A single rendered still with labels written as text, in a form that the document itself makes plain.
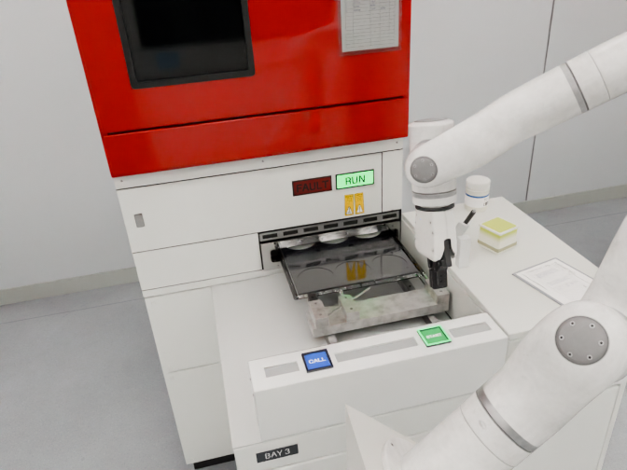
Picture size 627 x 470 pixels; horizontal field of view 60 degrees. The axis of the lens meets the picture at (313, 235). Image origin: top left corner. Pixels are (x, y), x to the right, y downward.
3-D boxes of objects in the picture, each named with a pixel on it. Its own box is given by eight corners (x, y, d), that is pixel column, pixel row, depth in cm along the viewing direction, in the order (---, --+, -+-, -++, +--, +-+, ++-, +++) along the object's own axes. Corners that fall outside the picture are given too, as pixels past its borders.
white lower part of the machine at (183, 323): (183, 357, 262) (148, 203, 223) (347, 324, 277) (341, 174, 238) (188, 481, 202) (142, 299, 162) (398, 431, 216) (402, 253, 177)
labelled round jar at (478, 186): (460, 204, 172) (462, 176, 168) (480, 201, 173) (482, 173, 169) (470, 214, 166) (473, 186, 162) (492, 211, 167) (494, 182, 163)
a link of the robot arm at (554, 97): (596, 118, 82) (415, 202, 95) (584, 107, 96) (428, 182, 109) (571, 64, 81) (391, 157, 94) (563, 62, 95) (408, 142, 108)
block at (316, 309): (308, 310, 143) (308, 300, 141) (321, 308, 143) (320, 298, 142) (315, 328, 136) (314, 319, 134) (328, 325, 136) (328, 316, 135)
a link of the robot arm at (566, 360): (540, 448, 88) (659, 350, 83) (513, 463, 73) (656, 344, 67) (488, 388, 95) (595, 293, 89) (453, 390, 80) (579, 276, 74)
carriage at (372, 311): (306, 319, 144) (305, 311, 142) (435, 294, 150) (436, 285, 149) (313, 338, 137) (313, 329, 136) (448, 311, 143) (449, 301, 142)
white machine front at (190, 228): (144, 294, 165) (112, 170, 146) (397, 248, 179) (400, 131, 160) (143, 299, 162) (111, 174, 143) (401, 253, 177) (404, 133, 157)
